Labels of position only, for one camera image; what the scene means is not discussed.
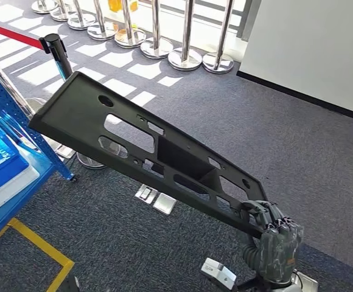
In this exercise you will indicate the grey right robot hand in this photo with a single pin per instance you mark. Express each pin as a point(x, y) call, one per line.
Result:
point(276, 254)

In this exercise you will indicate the black plastic panel part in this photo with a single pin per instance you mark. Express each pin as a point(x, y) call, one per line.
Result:
point(73, 113)

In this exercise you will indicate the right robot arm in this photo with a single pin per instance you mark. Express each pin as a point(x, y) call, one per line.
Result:
point(248, 254)

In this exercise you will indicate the blue metal shelf rack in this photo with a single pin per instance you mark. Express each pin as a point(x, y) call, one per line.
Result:
point(0, 225)

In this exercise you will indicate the blue plastic part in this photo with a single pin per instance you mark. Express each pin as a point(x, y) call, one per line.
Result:
point(3, 161)

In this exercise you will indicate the silver floor plate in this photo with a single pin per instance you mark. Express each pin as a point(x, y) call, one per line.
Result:
point(307, 282)

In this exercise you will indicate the silver floor outlet box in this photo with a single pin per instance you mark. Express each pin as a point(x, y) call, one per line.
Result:
point(164, 203)

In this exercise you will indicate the chrome stanchion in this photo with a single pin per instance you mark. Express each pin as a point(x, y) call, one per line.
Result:
point(82, 22)
point(131, 39)
point(218, 63)
point(156, 48)
point(184, 60)
point(44, 6)
point(62, 15)
point(103, 31)

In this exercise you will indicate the yellow display item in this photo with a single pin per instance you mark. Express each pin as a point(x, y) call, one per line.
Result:
point(123, 5)

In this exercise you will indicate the red barrier belt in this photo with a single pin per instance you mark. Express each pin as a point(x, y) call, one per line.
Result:
point(12, 34)

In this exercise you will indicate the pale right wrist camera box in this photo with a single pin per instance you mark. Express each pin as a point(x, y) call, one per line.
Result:
point(219, 274)

